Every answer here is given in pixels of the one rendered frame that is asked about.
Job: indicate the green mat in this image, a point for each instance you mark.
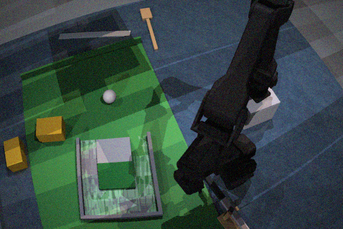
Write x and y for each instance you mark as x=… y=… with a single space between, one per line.
x=75 y=92

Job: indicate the white golf ball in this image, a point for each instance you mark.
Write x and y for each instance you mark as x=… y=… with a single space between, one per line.
x=109 y=96

